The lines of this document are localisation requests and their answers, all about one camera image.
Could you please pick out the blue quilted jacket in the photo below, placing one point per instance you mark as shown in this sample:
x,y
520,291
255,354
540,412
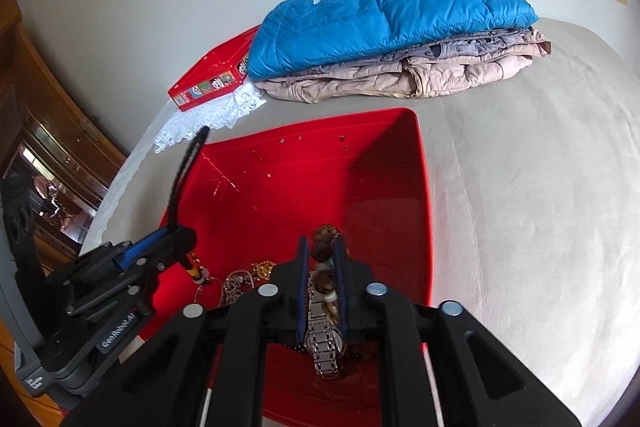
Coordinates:
x,y
375,22

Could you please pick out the metal link watch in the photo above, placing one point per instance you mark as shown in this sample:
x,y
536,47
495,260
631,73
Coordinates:
x,y
325,347

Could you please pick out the beige bed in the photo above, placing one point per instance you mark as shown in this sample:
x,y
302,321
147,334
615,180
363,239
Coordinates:
x,y
525,207

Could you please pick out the beige quilted jacket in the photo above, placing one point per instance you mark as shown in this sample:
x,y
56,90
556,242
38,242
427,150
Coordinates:
x,y
375,82

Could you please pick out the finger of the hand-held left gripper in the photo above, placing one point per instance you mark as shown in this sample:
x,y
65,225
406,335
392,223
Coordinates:
x,y
140,249
172,244

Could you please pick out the red tin lid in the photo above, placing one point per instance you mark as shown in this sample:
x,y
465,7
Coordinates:
x,y
200,82

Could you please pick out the wooden cabinet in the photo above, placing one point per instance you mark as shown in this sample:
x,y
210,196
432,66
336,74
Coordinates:
x,y
50,107

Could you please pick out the white lace doily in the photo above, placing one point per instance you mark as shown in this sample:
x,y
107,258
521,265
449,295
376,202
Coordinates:
x,y
220,112

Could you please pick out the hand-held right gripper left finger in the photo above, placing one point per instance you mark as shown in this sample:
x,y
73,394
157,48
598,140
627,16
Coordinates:
x,y
303,307

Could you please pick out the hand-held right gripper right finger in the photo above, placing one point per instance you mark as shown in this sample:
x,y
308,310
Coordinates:
x,y
341,297

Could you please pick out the red tin box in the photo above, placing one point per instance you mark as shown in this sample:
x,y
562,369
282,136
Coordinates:
x,y
350,187

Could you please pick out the grey patterned garment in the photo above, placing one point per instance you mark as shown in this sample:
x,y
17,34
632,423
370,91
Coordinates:
x,y
450,48

